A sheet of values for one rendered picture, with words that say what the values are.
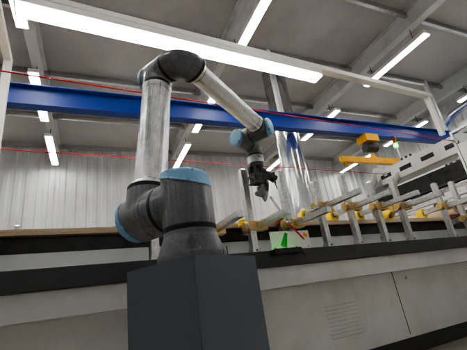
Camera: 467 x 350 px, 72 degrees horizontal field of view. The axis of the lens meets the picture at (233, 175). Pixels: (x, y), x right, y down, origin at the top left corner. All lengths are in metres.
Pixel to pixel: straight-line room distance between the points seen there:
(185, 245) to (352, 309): 1.62
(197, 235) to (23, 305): 0.79
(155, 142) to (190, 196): 0.33
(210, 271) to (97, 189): 8.60
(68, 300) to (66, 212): 7.74
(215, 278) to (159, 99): 0.73
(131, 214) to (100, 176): 8.43
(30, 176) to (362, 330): 8.51
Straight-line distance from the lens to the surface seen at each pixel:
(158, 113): 1.22
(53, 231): 1.66
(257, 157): 1.73
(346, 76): 3.55
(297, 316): 2.03
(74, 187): 9.31
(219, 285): 0.80
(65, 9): 2.52
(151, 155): 1.12
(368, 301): 2.41
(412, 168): 4.44
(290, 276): 1.78
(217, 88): 1.39
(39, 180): 9.46
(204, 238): 0.85
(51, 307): 1.44
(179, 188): 0.89
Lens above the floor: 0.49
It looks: 21 degrees up
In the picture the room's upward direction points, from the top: 9 degrees counter-clockwise
